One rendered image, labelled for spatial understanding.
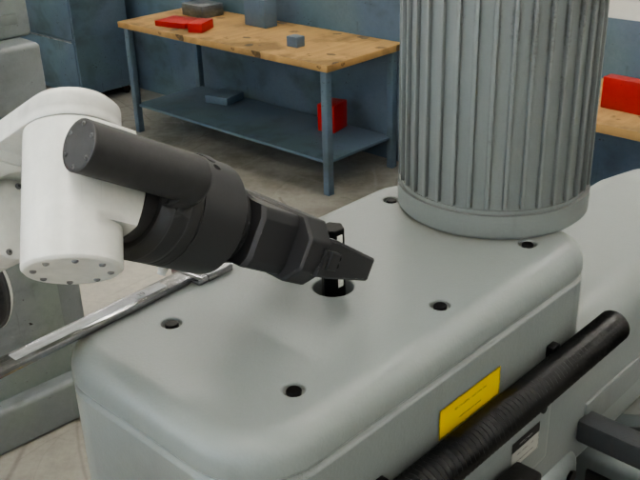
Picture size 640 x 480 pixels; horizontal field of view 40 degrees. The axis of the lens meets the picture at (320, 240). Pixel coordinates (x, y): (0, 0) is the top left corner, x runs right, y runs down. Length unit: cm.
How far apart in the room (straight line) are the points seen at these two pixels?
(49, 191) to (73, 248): 4
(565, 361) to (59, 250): 49
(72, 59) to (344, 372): 755
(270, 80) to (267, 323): 646
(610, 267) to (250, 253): 59
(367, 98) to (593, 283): 544
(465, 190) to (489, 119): 7
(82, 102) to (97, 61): 761
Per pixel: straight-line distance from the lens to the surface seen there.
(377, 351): 70
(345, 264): 72
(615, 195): 136
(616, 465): 121
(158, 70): 831
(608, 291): 110
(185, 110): 702
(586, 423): 108
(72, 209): 58
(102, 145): 55
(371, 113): 648
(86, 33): 812
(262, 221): 67
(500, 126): 85
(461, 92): 84
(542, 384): 83
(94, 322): 76
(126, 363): 72
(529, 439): 95
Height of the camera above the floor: 227
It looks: 26 degrees down
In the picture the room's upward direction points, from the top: 2 degrees counter-clockwise
